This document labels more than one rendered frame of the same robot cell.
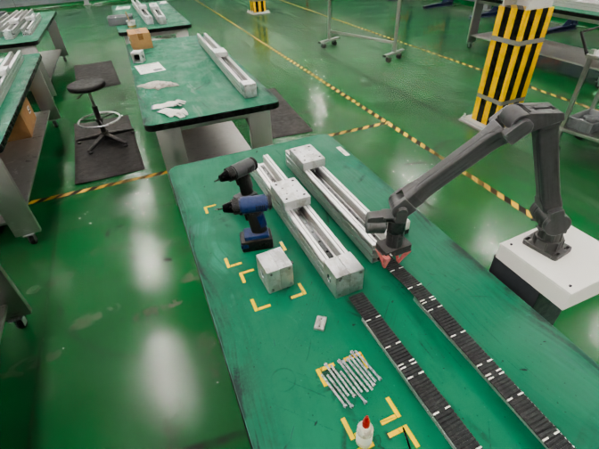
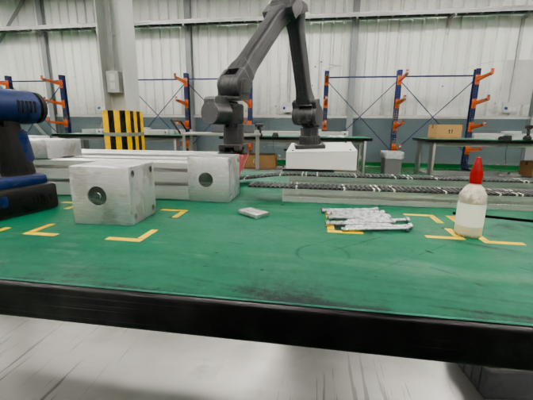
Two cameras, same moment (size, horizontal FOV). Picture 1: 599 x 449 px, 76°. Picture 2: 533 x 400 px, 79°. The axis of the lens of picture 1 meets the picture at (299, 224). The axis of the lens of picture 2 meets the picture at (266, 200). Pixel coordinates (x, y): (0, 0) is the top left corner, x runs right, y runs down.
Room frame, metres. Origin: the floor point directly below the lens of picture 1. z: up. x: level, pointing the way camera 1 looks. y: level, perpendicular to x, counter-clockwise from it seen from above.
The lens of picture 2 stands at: (0.42, 0.44, 0.94)
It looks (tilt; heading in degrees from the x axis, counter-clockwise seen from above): 13 degrees down; 300
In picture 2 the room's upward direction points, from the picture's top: 1 degrees clockwise
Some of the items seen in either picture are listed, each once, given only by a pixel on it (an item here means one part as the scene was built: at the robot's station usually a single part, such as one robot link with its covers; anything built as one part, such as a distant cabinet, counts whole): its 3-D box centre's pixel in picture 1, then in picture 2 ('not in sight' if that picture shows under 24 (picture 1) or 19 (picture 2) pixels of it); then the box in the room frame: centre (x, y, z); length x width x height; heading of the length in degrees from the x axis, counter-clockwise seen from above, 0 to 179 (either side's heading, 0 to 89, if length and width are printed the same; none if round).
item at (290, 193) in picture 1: (290, 196); (36, 152); (1.30, 0.03, 0.87); 0.16 x 0.11 x 0.07; 22
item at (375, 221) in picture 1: (385, 216); (224, 101); (0.96, -0.27, 1.00); 0.12 x 0.09 x 0.12; 88
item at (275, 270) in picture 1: (278, 268); (119, 189); (0.93, 0.08, 0.83); 0.11 x 0.10 x 0.10; 114
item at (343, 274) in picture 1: (346, 273); (216, 175); (0.89, -0.15, 0.83); 0.12 x 0.09 x 0.10; 112
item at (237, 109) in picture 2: (394, 224); (231, 114); (0.96, -0.31, 0.97); 0.07 x 0.06 x 0.07; 88
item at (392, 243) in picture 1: (394, 239); (233, 136); (0.96, -0.31, 0.91); 0.10 x 0.07 x 0.07; 112
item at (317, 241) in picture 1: (291, 206); (38, 173); (1.30, 0.03, 0.82); 0.80 x 0.10 x 0.09; 22
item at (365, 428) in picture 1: (365, 428); (473, 197); (0.39, -0.13, 0.84); 0.04 x 0.04 x 0.12
